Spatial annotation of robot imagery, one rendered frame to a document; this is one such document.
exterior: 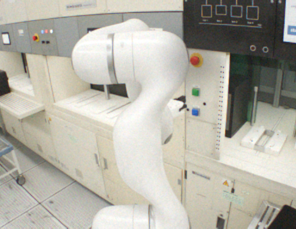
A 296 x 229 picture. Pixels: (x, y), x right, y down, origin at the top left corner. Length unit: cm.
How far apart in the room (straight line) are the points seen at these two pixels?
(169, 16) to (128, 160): 82
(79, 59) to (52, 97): 183
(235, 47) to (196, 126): 44
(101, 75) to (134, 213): 31
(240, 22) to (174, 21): 30
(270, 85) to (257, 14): 107
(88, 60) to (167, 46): 15
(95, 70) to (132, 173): 21
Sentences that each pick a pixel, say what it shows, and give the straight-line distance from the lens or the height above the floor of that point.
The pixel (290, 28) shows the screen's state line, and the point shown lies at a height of 152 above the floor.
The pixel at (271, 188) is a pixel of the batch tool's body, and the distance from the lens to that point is 127.
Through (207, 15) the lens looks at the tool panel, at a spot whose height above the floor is 155.
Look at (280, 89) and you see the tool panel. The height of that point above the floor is 101.
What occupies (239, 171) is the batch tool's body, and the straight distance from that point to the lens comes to 128.
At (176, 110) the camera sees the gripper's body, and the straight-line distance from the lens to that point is 100.
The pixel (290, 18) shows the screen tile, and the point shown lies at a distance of 100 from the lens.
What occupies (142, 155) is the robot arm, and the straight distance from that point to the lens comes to 50.
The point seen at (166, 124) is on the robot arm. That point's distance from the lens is 82.
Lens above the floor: 161
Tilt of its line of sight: 25 degrees down
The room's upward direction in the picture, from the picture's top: 4 degrees counter-clockwise
